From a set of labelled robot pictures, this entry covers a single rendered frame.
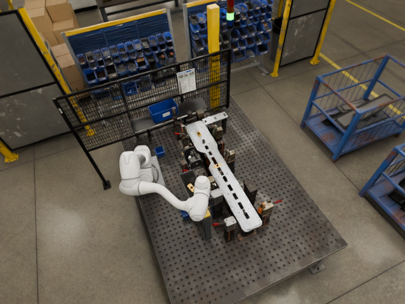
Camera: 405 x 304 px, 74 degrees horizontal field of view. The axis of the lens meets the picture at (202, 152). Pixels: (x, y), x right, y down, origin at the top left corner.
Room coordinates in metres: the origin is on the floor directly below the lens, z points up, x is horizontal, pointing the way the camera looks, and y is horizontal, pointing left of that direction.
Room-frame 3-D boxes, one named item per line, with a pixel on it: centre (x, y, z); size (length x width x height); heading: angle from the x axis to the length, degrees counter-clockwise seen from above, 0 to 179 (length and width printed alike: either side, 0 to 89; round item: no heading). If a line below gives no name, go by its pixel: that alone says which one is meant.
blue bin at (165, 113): (2.32, 0.40, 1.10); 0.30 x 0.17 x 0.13; 115
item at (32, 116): (2.94, 2.36, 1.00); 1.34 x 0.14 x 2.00; 110
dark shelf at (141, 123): (2.33, 0.36, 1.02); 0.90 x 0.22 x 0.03; 110
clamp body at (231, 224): (0.94, -0.18, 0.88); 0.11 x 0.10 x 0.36; 110
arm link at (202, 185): (0.96, 0.02, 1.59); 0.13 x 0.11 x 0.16; 167
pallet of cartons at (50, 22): (5.80, 2.84, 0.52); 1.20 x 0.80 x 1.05; 17
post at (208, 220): (0.98, 0.01, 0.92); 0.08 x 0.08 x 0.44; 20
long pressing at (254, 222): (1.54, -0.15, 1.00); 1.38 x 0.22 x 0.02; 20
